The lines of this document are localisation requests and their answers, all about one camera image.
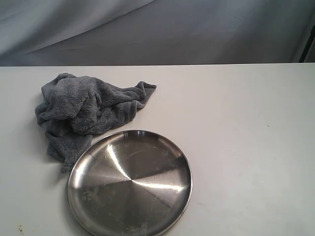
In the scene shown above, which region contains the black backdrop stand pole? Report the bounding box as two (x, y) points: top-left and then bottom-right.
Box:
(298, 32), (315, 63)

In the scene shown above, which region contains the grey fleece cloth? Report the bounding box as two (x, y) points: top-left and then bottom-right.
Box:
(35, 73), (157, 173)

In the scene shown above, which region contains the grey backdrop cloth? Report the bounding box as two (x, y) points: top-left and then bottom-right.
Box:
(0, 0), (315, 66)

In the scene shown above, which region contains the round stainless steel plate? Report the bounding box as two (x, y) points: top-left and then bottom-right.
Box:
(67, 130), (193, 236)

